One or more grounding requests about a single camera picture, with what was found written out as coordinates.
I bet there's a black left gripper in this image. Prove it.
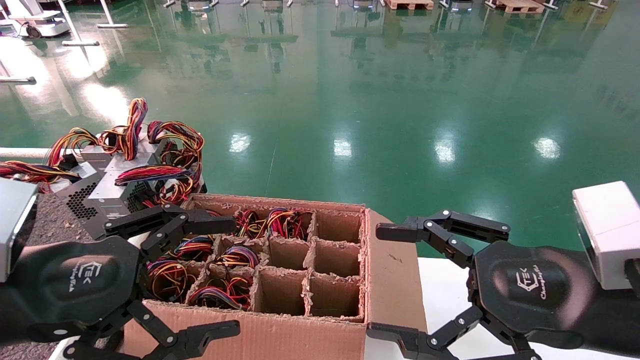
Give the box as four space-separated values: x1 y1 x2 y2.
0 202 242 360

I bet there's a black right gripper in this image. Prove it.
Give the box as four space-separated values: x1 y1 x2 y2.
367 209 640 360

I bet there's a brown cardboard box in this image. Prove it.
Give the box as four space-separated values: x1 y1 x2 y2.
122 194 428 360

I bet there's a cardboard grid divider insert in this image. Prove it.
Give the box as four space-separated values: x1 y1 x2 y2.
145 205 368 323

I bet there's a dark grey foam mat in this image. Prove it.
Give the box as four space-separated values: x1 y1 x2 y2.
0 192 126 360

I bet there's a white table leg with foot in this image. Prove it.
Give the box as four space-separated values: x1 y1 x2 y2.
0 59 37 85
97 0 128 28
56 0 101 47

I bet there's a wooden pallet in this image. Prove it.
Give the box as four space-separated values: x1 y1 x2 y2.
385 0 435 11
495 0 546 14

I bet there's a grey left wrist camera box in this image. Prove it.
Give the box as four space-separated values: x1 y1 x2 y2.
0 178 38 283

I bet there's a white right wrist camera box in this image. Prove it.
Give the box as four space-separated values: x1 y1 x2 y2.
572 181 640 291

